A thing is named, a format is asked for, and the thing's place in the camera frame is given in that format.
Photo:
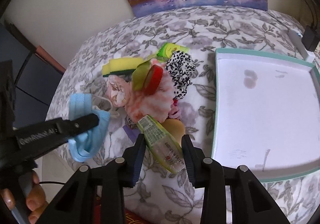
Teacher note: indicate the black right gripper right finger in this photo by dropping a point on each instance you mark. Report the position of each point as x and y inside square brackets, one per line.
[204, 172]

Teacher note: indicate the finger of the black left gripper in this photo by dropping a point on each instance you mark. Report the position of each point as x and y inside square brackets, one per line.
[67, 129]

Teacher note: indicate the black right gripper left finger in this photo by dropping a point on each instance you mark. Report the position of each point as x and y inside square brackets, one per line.
[122, 172]

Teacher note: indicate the blue face mask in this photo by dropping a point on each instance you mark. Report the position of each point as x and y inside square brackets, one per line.
[86, 145]

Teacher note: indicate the green wet wipes pack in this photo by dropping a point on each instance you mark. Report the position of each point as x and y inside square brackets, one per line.
[162, 144]

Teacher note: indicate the beige makeup sponge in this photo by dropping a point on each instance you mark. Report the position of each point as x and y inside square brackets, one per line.
[176, 128]

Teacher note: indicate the floral pink scrunchie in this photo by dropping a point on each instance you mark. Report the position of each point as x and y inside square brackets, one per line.
[118, 91]

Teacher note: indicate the pink fluffy towel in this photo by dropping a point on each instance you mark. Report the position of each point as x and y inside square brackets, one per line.
[157, 105]

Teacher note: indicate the yellow green sponge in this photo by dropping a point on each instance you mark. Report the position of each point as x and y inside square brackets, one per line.
[121, 66]

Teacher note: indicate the green cloth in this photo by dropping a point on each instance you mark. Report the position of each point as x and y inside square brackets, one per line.
[139, 75]

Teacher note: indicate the red tape roll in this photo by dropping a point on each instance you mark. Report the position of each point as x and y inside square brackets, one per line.
[152, 80]

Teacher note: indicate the black white patterned scrunchie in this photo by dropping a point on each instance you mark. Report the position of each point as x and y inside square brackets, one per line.
[181, 68]

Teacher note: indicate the green tissue pack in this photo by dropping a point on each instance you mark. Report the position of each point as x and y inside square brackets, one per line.
[167, 49]

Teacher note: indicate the teal white tray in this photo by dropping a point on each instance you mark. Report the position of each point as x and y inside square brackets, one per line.
[267, 114]

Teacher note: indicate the floral grey blanket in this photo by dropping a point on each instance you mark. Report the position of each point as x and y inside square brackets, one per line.
[203, 30]

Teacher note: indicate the white power strip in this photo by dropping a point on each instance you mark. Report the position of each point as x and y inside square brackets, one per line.
[296, 39]

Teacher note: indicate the black power adapter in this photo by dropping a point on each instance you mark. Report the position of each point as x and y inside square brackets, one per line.
[310, 39]

